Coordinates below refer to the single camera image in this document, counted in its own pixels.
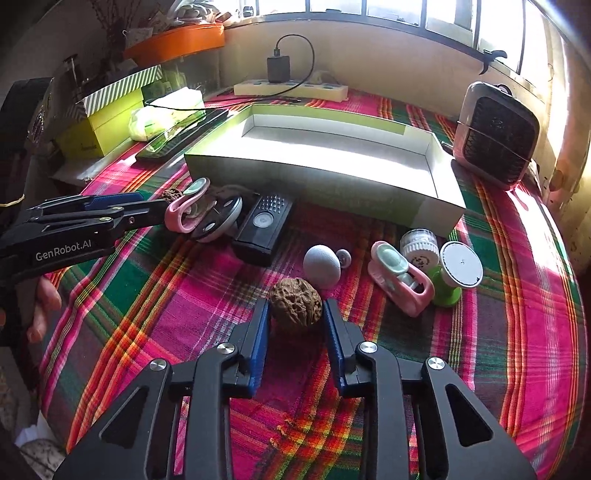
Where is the white ribbed cap jar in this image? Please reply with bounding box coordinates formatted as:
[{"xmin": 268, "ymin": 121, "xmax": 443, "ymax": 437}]
[{"xmin": 400, "ymin": 229, "xmax": 440, "ymax": 272}]

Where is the black round disc device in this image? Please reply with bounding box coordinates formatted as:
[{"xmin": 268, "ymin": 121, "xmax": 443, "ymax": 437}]
[{"xmin": 191, "ymin": 195, "xmax": 243, "ymax": 243}]

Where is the black window latch handle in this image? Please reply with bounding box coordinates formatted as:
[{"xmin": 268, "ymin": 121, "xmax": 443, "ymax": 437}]
[{"xmin": 480, "ymin": 49, "xmax": 508, "ymax": 75}]

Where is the white power strip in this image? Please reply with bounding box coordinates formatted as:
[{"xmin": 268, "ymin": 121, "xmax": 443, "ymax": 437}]
[{"xmin": 233, "ymin": 79, "xmax": 349, "ymax": 102}]

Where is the brown walnut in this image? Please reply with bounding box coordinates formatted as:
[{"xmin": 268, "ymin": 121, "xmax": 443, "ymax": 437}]
[
  {"xmin": 270, "ymin": 277, "xmax": 322, "ymax": 333},
  {"xmin": 160, "ymin": 188, "xmax": 183, "ymax": 204}
]

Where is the grey portable fan heater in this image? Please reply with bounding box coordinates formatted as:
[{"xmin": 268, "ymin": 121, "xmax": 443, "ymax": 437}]
[{"xmin": 453, "ymin": 81, "xmax": 540, "ymax": 191}]

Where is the orange tray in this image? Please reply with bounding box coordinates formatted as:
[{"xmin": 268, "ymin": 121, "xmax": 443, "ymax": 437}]
[{"xmin": 123, "ymin": 24, "xmax": 225, "ymax": 68}]

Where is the person's left hand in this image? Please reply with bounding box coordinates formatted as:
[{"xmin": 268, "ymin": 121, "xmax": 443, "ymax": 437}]
[{"xmin": 27, "ymin": 276, "xmax": 62, "ymax": 344}]

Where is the shallow white cardboard box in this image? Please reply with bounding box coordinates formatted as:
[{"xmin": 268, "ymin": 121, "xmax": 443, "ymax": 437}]
[{"xmin": 184, "ymin": 104, "xmax": 466, "ymax": 237}]

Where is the green tissue packet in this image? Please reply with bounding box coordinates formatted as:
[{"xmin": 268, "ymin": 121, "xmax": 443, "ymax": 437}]
[{"xmin": 128, "ymin": 87, "xmax": 204, "ymax": 142}]

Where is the black charger cable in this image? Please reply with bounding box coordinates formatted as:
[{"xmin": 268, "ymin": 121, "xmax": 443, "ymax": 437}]
[{"xmin": 143, "ymin": 33, "xmax": 317, "ymax": 112}]

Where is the grey egg-shaped knob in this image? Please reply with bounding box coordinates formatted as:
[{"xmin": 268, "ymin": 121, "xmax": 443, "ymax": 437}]
[{"xmin": 303, "ymin": 245, "xmax": 352, "ymax": 290}]

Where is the green striped lid box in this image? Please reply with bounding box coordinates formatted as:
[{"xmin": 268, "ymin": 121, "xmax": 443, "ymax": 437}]
[{"xmin": 54, "ymin": 65, "xmax": 162, "ymax": 161}]

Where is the black rectangular remote device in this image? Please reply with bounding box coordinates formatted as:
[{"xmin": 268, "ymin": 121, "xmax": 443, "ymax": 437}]
[{"xmin": 231, "ymin": 193, "xmax": 294, "ymax": 267}]

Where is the plaid bedspread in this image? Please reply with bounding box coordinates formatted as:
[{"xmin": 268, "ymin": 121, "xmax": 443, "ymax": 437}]
[{"xmin": 38, "ymin": 89, "xmax": 590, "ymax": 480}]

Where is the green spool white lid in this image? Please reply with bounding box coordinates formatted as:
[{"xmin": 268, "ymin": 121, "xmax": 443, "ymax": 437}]
[{"xmin": 428, "ymin": 241, "xmax": 483, "ymax": 307}]

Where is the black charger adapter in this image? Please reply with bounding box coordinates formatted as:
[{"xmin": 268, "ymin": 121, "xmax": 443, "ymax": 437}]
[{"xmin": 266, "ymin": 55, "xmax": 290, "ymax": 84}]

